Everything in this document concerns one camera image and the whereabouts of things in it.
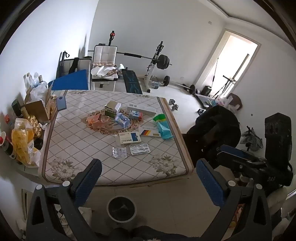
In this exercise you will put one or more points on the clear glass bottle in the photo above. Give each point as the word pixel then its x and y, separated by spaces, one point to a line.
pixel 36 78
pixel 28 80

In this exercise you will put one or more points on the green and white medicine box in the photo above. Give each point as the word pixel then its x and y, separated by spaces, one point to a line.
pixel 112 109

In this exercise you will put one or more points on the blue foam board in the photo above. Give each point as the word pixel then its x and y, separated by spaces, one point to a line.
pixel 71 81

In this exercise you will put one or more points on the dark green jar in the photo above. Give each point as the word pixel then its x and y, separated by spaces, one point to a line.
pixel 16 106

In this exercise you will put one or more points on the orange plastic bag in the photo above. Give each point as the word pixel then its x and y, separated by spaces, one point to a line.
pixel 96 121

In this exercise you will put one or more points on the patterned quilted table cover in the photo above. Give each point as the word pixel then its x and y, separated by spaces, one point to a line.
pixel 76 143

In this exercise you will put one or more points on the wide silver blister pack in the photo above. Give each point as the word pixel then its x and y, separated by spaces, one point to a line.
pixel 140 149

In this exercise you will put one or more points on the black bench pad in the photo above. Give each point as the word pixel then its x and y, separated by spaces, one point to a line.
pixel 131 81

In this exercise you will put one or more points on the crumpled blue plastic wrapper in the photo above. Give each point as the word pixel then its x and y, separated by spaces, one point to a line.
pixel 122 120

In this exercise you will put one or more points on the black office chair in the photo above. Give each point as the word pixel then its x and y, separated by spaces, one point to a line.
pixel 215 129

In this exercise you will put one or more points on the brown chair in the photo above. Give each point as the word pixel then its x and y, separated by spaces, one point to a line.
pixel 237 100

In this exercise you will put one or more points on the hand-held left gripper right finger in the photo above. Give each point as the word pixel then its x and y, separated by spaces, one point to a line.
pixel 209 184

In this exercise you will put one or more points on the small silver blister pack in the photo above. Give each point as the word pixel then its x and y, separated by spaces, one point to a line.
pixel 119 152

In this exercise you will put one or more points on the grey cloth heap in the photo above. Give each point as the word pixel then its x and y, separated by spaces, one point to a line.
pixel 252 139

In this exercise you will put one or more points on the white and blue medicine box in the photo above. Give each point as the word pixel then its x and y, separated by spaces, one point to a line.
pixel 128 138

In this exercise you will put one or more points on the long white box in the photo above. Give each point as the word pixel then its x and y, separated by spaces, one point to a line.
pixel 143 108

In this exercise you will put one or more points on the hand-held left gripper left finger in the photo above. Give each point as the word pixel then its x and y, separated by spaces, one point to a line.
pixel 89 185

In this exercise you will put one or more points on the blue smartphone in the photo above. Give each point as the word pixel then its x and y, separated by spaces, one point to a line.
pixel 62 102

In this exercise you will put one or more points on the white padded seat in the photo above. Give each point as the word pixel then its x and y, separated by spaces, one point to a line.
pixel 83 64

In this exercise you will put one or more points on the stand with red head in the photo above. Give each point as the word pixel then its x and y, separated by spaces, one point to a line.
pixel 112 34

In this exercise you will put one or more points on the gold embossed bottle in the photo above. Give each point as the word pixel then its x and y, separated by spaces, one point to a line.
pixel 32 121

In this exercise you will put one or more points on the white plastic bag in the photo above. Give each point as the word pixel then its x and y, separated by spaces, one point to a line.
pixel 38 91

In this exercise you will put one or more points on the chrome dumbbell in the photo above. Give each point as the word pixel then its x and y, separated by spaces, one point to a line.
pixel 172 102
pixel 175 107

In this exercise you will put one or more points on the light blue packet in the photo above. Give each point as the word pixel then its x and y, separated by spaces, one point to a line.
pixel 165 130

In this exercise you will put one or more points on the green packet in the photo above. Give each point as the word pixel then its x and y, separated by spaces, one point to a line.
pixel 159 117

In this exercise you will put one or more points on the white box with colour stripes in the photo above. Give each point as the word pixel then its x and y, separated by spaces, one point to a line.
pixel 150 132

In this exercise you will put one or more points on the tall black box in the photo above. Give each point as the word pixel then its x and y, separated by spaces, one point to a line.
pixel 277 136

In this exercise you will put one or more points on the white door frame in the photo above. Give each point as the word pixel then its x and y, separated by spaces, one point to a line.
pixel 222 46

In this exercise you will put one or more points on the yellow plastic bag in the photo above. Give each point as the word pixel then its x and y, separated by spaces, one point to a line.
pixel 23 143

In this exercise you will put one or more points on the white padded chair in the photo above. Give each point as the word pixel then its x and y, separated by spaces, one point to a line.
pixel 104 55

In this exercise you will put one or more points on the brown cardboard box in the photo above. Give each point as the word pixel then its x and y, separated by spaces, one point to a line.
pixel 37 109

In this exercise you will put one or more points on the black tripod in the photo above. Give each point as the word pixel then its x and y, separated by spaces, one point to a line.
pixel 227 81

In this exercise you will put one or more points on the floor barbell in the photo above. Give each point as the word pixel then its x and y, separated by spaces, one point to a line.
pixel 166 80

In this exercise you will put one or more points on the blue and red medicine box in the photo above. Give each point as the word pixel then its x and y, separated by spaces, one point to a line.
pixel 135 115

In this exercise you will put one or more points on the round grey trash bin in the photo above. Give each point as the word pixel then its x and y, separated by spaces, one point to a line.
pixel 121 208

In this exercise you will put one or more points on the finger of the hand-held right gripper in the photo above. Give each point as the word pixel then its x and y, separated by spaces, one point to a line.
pixel 229 162
pixel 235 150

